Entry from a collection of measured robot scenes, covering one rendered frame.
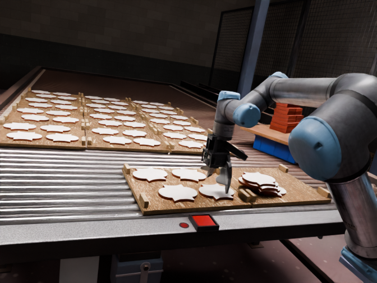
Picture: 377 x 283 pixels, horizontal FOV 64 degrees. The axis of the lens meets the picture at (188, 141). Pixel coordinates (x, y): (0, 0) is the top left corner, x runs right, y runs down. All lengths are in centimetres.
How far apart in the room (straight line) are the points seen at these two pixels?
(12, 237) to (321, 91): 83
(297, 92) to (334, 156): 30
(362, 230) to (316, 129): 31
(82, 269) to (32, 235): 16
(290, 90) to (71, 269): 77
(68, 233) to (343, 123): 71
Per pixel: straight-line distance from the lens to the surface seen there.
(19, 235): 90
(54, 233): 90
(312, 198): 137
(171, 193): 107
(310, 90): 81
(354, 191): 72
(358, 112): 63
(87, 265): 94
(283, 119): 207
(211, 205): 107
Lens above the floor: 141
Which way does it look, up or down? 15 degrees down
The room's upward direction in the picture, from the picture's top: 10 degrees clockwise
